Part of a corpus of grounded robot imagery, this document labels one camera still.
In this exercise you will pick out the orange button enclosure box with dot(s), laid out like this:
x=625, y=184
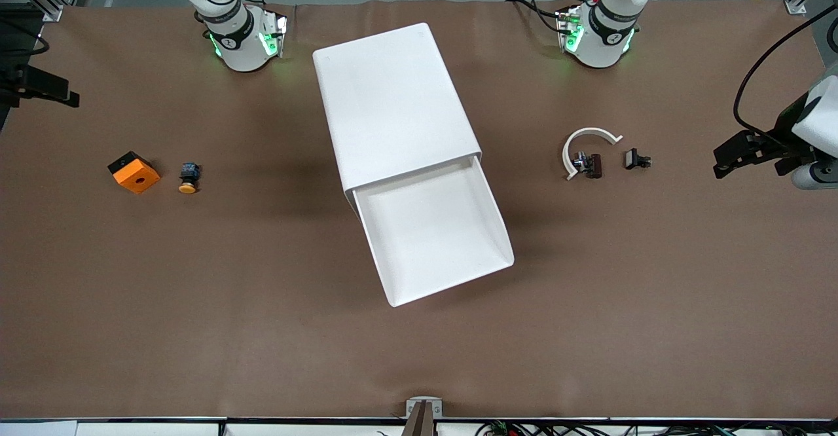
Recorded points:
x=137, y=179

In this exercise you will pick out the white curved pipe clamp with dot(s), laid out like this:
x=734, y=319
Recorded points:
x=588, y=131

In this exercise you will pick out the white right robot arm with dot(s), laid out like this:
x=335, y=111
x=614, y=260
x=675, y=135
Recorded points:
x=239, y=50

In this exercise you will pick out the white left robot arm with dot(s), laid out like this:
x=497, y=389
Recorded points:
x=599, y=50

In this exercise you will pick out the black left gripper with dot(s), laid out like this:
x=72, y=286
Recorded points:
x=788, y=129

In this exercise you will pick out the white drawer cabinet housing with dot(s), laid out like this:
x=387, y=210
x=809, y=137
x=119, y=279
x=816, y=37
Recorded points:
x=393, y=95

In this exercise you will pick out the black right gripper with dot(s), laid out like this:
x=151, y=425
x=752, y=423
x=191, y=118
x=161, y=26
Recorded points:
x=14, y=81

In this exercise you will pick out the small black switch part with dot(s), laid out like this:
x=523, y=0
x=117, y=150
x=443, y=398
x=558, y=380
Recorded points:
x=632, y=158

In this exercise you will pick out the yellow mushroom push button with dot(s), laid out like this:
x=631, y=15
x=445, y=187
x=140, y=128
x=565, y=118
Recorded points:
x=190, y=174

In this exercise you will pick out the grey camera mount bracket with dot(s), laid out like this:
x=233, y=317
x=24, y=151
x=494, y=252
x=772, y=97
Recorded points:
x=422, y=416

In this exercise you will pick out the brown table mat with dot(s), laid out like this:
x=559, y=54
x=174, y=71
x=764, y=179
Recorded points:
x=196, y=292

